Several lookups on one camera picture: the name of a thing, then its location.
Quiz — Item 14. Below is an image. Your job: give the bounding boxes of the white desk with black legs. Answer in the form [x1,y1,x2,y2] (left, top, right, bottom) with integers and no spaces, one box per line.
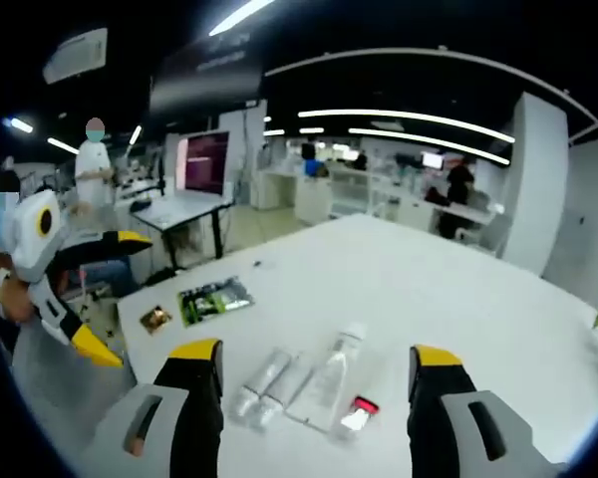
[129,190,236,273]

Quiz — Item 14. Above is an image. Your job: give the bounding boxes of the small red-lidded skincare jar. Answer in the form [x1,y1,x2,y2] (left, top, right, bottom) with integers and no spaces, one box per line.
[339,395,381,435]

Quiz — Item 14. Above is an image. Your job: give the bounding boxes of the white pillar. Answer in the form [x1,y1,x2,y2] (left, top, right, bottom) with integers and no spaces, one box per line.
[497,91,571,276]

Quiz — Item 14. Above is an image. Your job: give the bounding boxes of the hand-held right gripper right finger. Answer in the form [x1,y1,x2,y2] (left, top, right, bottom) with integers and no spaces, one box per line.
[407,343,570,478]

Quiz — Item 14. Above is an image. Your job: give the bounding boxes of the long ceiling light strip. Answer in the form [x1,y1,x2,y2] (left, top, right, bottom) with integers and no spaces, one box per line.
[207,0,278,37]
[297,109,517,144]
[347,126,511,166]

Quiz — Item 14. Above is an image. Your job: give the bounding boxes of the ceiling air conditioner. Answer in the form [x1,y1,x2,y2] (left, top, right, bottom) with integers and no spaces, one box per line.
[42,27,110,86]

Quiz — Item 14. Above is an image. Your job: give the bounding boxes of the white counter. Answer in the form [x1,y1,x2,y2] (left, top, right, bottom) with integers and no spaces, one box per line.
[250,166,301,211]

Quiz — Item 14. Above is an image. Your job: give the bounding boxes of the computer monitor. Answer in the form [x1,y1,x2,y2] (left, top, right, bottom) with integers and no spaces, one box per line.
[175,129,231,196]

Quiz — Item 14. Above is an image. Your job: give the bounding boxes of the small gold packet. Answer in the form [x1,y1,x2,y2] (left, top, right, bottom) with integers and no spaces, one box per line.
[139,304,174,337]

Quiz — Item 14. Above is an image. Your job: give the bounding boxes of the large clear skincare bottle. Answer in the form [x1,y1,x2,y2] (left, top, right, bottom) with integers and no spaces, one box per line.
[285,322,371,435]

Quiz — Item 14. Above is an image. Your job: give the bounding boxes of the green foil packet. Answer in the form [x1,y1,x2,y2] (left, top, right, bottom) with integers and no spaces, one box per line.
[176,276,257,329]

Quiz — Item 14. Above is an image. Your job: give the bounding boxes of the person's left hand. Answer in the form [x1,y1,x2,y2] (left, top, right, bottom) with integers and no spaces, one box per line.
[0,258,36,324]

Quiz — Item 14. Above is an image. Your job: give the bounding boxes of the black hanging sign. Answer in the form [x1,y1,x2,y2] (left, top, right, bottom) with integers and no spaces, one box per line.
[148,28,266,121]

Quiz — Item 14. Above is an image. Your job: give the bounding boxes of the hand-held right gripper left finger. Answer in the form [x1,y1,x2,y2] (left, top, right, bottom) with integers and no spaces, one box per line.
[87,338,226,478]

